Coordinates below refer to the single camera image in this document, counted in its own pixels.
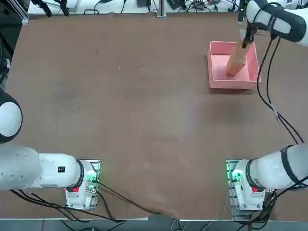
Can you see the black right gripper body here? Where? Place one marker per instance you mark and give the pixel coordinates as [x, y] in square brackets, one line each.
[251, 27]

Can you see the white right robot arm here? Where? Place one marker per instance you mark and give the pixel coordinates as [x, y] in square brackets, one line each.
[264, 173]

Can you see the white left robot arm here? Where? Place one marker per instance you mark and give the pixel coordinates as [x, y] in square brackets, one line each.
[53, 168]

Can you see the pink plastic tray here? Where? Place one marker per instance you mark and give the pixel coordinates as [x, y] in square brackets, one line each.
[216, 69]

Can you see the black hub with ports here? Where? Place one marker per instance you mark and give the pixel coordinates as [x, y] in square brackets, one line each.
[199, 2]

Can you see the dark power adapter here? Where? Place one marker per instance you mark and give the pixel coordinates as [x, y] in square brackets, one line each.
[175, 4]

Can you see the black stand leg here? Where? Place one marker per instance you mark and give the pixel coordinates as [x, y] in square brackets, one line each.
[64, 10]
[48, 10]

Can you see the white post bracket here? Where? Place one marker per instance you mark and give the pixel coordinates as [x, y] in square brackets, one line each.
[161, 16]

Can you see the vertical camera post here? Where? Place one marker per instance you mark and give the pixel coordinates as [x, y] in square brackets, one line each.
[161, 8]

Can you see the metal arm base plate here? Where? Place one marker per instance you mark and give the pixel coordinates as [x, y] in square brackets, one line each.
[96, 166]
[229, 192]

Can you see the aluminium frame rail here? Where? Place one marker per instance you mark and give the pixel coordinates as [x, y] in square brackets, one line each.
[22, 14]

